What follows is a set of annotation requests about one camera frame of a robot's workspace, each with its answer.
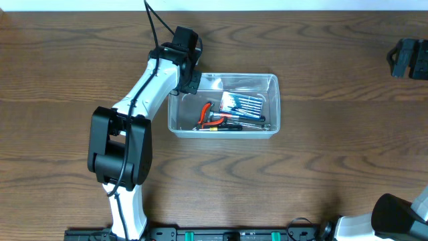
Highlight clear plastic container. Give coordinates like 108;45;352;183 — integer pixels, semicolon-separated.
168;73;281;139

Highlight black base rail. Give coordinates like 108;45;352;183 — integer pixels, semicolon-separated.
64;227;316;241

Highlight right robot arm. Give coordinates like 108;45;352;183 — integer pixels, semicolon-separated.
314;38;427;241

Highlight small claw hammer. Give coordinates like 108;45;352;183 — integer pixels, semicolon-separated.
209;112;265;122

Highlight black yellow screwdriver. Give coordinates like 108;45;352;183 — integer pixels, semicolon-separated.
193;125;243;131

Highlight silver wrench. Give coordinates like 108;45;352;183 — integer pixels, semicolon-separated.
240;122;271;131

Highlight red handled cutting pliers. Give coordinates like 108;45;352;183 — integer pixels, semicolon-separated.
193;102;225;131

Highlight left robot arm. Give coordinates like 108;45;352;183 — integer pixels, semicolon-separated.
88;26;203;240

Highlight blue precision screwdriver set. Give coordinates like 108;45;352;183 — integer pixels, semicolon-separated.
219;92;263;118

